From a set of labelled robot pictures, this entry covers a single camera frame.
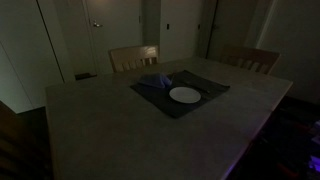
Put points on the blue towel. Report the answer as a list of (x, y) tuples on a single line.
[(153, 81)]

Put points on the white round plate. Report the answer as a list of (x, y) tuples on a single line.
[(185, 95)]

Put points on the dark woven placemat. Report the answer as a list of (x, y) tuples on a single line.
[(156, 98)]

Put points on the small dark brown doormat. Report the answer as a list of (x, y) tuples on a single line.
[(86, 76)]

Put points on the dark interior door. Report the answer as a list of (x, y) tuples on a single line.
[(233, 26)]

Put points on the white closet door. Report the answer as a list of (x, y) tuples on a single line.
[(23, 50)]

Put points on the red clamp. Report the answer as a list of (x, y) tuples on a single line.
[(288, 170)]

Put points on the dark wall switch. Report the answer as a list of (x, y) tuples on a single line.
[(199, 26), (168, 26)]

